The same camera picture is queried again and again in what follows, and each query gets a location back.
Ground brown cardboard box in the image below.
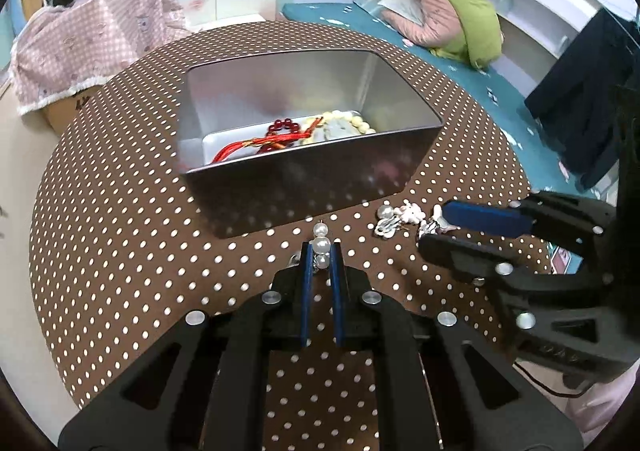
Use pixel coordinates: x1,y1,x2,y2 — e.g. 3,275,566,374
42,85,101,136

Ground silver metal tin box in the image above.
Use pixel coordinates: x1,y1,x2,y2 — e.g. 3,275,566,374
177,50,442,238

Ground dark hanging garment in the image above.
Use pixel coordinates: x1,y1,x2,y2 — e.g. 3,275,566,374
525,8,639,190

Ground white low cabinet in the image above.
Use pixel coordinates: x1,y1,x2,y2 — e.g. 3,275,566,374
1,84,77,439

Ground dark red bead bracelet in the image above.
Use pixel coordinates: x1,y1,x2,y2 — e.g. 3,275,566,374
254,116,305,153

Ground green blanket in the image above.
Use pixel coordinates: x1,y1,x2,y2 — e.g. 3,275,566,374
430,0,502,70

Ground teal bed mattress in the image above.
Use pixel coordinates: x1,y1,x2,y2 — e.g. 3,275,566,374
282,2,603,198

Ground red string bracelet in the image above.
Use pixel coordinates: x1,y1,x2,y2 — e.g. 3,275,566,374
209,116,326,165

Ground silver white flower brooch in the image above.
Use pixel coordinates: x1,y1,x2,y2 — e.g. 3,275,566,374
372,200,459,240

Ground pink checkered cloth cover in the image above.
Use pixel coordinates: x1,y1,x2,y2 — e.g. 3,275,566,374
9,0,191,116

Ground pink quilted jacket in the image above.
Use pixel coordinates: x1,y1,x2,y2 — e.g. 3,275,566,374
382,0,462,48

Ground cream bead bracelet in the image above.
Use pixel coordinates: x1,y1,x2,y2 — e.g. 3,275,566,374
302,108,378,146

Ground white pearl ornament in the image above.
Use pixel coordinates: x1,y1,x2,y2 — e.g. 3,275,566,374
311,221,332,270

